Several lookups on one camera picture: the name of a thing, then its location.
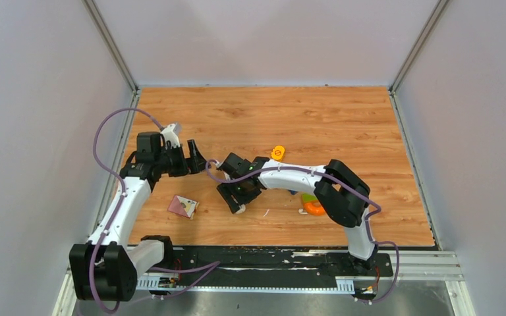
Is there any white earbud charging case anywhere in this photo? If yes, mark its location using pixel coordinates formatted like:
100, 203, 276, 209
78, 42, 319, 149
236, 204, 246, 214

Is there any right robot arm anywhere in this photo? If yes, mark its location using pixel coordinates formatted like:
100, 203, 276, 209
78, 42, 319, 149
206, 153, 376, 275

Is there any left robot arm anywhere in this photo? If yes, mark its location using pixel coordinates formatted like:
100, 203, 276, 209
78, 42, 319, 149
69, 131, 206, 302

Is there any pink patterned card box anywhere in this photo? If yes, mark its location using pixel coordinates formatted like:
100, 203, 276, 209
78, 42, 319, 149
167, 195, 199, 219

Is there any yellow toy sign block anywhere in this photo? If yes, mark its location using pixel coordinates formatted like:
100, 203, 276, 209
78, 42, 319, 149
270, 145, 285, 161

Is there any green toy building plate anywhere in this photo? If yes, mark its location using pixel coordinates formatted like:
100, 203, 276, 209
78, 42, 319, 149
301, 193, 318, 204

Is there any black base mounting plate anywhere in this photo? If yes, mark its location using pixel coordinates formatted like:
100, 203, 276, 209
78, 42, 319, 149
155, 246, 394, 288

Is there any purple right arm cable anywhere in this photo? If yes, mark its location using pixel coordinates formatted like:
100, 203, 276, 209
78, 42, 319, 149
205, 159, 401, 305

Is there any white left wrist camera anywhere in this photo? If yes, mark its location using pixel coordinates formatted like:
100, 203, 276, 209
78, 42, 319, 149
161, 122, 182, 148

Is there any orange toy ring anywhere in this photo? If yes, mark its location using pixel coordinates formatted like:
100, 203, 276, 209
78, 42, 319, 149
303, 200, 327, 217

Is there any white slotted cable duct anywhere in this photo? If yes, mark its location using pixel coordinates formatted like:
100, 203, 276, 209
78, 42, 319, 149
80, 275, 356, 295

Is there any aluminium frame rail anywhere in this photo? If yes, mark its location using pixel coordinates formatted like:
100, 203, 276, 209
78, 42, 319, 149
66, 245, 464, 282

